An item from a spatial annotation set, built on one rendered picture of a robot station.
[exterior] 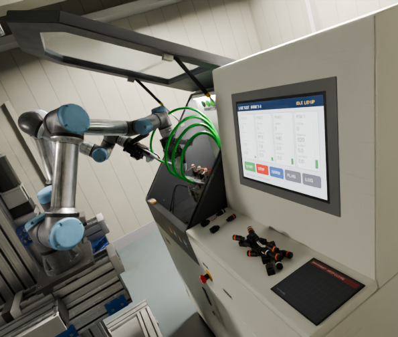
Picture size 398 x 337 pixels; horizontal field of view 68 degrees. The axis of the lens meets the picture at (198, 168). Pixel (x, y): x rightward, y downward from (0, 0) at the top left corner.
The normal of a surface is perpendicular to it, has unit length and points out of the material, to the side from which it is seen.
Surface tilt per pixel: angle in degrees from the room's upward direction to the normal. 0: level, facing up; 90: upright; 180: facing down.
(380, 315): 90
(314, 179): 76
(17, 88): 90
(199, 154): 90
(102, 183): 90
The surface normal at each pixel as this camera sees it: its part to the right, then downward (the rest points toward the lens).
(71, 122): 0.75, -0.20
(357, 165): -0.90, 0.20
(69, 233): 0.74, 0.07
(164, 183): 0.42, 0.14
